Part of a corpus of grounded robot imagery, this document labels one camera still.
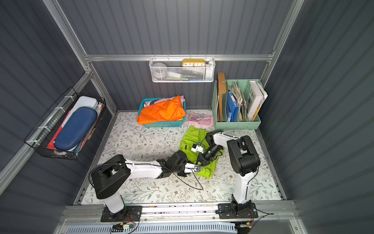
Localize lime green shorts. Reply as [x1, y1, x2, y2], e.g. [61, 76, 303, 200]
[179, 126, 224, 179]

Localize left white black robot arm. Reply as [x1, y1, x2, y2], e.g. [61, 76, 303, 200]
[89, 150, 200, 214]

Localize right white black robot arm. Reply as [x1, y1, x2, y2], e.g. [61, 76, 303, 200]
[196, 130, 261, 207]

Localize white tape roll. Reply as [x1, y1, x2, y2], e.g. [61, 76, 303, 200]
[150, 62, 168, 80]

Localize pink pouch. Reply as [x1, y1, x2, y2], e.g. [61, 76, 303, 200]
[188, 113, 214, 127]

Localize teal plastic laundry basket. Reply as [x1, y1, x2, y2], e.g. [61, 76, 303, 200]
[137, 97, 187, 129]

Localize blue folder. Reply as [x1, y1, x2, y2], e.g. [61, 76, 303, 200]
[226, 91, 239, 122]

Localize mint green file organizer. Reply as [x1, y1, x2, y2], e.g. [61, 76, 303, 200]
[211, 79, 262, 130]

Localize orange garment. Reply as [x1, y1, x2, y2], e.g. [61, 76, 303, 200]
[137, 96, 187, 125]

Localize brown cardboard board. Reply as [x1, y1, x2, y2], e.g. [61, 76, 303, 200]
[218, 72, 226, 122]

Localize white book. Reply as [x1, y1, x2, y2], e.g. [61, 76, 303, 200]
[247, 81, 268, 121]

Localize yellow clock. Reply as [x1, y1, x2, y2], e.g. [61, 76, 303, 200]
[182, 58, 206, 68]

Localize navy blue case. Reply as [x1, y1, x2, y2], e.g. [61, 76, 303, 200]
[55, 107, 97, 151]

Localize white tray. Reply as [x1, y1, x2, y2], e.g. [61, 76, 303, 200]
[61, 96, 98, 127]

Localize red folder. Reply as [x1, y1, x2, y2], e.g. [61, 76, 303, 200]
[47, 110, 71, 150]

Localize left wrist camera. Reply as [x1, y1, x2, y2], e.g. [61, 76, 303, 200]
[184, 163, 202, 173]

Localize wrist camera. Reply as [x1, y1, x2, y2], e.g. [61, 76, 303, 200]
[184, 163, 202, 173]
[191, 142, 205, 153]

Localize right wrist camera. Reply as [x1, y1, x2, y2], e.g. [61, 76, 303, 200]
[191, 142, 205, 153]

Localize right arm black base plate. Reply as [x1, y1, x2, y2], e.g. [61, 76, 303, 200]
[215, 202, 259, 219]

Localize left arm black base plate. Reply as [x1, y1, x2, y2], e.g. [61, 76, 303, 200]
[100, 205, 143, 222]

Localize white wire wall basket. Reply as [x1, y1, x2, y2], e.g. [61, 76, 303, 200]
[149, 57, 216, 83]

